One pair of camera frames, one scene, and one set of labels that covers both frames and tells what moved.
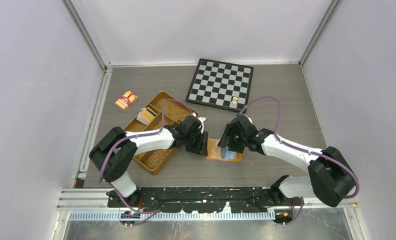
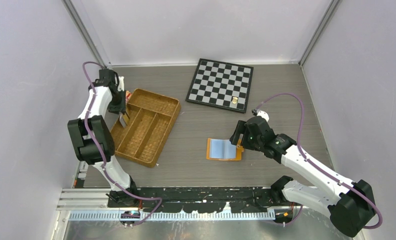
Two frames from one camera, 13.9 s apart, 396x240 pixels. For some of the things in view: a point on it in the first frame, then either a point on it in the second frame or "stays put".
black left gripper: x=200 y=147 to x=121 y=107
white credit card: x=146 y=115 to x=122 y=120
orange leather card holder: x=214 y=152 stays put
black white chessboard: x=222 y=84 stays put
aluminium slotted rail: x=173 y=216 stays put
